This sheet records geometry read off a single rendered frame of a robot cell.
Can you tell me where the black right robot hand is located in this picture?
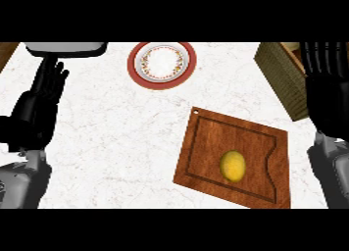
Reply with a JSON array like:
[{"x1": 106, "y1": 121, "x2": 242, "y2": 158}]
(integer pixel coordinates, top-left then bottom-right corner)
[{"x1": 298, "y1": 41, "x2": 349, "y2": 148}]

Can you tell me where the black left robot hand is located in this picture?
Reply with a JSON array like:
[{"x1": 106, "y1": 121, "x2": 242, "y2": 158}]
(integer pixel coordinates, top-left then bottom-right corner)
[{"x1": 0, "y1": 60, "x2": 71, "y2": 153}]

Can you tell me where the yellow lemon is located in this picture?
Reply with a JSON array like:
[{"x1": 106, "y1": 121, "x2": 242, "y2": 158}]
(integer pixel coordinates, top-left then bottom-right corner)
[{"x1": 219, "y1": 149, "x2": 247, "y2": 183}]

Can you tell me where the olive wicker basket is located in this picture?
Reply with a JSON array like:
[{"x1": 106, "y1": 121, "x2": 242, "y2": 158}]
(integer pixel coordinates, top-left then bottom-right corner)
[{"x1": 253, "y1": 41, "x2": 349, "y2": 123}]

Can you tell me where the brown wooden cutting board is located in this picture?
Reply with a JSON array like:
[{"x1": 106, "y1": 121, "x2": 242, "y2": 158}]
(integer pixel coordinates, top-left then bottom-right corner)
[{"x1": 173, "y1": 106, "x2": 292, "y2": 210}]

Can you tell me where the red round placemat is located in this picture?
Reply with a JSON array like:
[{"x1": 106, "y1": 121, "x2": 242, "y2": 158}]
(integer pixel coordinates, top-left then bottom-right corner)
[{"x1": 125, "y1": 41, "x2": 198, "y2": 91}]

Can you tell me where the pale grey appliance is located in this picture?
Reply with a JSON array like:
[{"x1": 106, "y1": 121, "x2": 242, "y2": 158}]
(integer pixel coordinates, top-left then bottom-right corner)
[{"x1": 23, "y1": 41, "x2": 109, "y2": 59}]

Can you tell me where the white patterned plate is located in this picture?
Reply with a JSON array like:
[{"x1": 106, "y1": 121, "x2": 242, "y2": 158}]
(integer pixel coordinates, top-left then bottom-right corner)
[{"x1": 134, "y1": 43, "x2": 190, "y2": 82}]

